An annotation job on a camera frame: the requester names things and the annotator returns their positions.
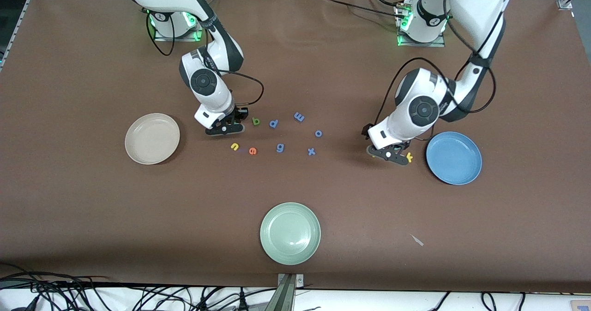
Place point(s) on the brown table cover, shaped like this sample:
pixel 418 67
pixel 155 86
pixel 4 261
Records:
pixel 323 71

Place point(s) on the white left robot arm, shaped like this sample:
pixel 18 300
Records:
pixel 422 110

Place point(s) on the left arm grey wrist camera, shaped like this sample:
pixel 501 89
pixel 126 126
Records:
pixel 388 155

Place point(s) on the metal corner bracket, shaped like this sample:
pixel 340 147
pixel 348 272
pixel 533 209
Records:
pixel 565 2

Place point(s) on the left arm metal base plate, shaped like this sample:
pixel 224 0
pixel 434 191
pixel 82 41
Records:
pixel 420 44

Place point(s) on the beige plate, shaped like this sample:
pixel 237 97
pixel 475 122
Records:
pixel 152 139

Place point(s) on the blue plate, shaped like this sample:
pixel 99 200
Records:
pixel 455 158

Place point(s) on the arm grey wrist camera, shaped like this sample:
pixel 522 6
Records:
pixel 388 155
pixel 224 129

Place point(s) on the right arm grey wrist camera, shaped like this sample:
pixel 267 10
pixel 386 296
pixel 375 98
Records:
pixel 224 129

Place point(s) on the pale green plate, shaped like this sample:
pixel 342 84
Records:
pixel 290 233

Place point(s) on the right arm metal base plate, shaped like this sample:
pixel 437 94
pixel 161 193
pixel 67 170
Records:
pixel 184 39

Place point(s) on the small white paper scrap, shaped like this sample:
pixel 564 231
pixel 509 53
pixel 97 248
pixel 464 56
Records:
pixel 417 240

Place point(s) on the blue letter m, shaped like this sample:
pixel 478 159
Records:
pixel 299 116

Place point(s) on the aluminium camera mount profile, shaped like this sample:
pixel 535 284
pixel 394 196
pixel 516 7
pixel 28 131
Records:
pixel 287 292

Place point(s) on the yellow letter k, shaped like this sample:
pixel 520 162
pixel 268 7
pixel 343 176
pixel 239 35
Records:
pixel 409 157

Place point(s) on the aluminium table edge rail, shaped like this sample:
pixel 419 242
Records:
pixel 16 22

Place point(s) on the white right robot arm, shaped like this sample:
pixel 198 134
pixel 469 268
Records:
pixel 217 98

